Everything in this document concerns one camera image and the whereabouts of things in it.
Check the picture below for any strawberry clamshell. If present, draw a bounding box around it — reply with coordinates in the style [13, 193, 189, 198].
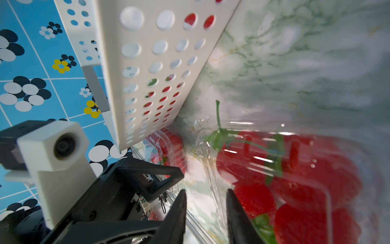
[203, 100, 285, 185]
[271, 135, 363, 212]
[274, 204, 361, 244]

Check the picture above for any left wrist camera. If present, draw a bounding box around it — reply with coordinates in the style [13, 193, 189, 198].
[1, 121, 96, 229]

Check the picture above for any clear plastic clamshell container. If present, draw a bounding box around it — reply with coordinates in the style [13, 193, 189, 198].
[131, 128, 187, 173]

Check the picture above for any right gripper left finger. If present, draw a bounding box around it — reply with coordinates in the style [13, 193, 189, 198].
[153, 190, 187, 244]

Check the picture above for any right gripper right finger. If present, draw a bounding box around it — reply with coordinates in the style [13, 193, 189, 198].
[226, 189, 264, 244]

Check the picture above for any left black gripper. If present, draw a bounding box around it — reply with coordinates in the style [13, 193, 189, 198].
[0, 157, 185, 244]

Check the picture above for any white perforated plastic basket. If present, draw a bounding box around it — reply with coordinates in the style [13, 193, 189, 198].
[55, 1, 239, 151]

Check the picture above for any red strawberry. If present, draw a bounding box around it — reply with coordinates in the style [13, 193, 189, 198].
[147, 128, 187, 174]

